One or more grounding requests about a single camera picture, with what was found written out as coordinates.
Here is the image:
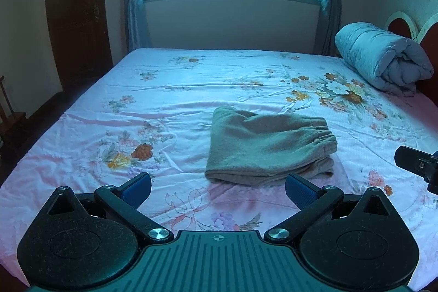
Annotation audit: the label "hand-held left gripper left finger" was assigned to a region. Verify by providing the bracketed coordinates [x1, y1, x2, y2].
[46, 172, 175, 243]

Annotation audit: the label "red headboard with white trim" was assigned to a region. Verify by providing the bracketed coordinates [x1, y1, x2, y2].
[385, 10, 438, 108]

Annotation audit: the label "bed with floral sheet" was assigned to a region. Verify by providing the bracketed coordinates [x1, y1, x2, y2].
[0, 47, 438, 292]

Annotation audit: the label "grey-green fleece pants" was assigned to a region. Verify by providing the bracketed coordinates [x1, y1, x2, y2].
[204, 106, 339, 186]

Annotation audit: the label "rolled light blue duvet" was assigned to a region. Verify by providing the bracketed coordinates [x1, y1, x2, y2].
[335, 22, 434, 97]

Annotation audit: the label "wooden chair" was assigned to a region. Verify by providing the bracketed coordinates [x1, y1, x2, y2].
[0, 75, 28, 156]

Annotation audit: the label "dark wooden door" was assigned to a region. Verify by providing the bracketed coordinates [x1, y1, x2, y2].
[44, 0, 114, 95]

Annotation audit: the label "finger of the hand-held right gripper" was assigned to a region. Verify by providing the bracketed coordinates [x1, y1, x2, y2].
[394, 146, 438, 195]

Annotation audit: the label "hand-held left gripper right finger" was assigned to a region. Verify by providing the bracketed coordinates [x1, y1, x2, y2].
[263, 173, 394, 243]

